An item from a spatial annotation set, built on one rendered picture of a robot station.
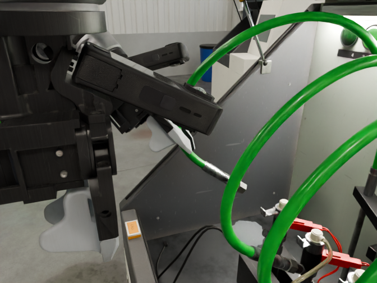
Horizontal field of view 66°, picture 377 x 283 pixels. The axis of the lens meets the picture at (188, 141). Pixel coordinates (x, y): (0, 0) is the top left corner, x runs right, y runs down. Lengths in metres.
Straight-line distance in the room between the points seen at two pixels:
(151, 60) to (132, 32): 6.50
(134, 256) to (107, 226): 0.45
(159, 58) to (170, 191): 0.43
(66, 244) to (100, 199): 0.07
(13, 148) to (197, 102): 0.12
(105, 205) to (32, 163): 0.05
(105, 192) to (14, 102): 0.08
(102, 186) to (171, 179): 0.59
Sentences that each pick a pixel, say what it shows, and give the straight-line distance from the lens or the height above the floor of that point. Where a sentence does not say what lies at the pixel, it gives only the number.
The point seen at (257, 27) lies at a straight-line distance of 0.47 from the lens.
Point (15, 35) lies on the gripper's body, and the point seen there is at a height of 1.42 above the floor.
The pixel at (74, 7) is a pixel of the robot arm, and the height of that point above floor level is 1.43.
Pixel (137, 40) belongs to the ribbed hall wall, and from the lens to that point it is 6.97.
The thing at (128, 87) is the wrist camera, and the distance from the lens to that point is 0.21.
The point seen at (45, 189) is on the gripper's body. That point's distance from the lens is 0.22.
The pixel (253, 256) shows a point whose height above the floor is 1.12.
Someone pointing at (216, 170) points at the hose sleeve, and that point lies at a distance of 0.53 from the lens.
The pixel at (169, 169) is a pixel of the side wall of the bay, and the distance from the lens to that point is 0.77.
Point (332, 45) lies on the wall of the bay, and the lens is 0.82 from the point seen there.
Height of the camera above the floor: 1.43
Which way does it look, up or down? 24 degrees down
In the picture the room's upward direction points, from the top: straight up
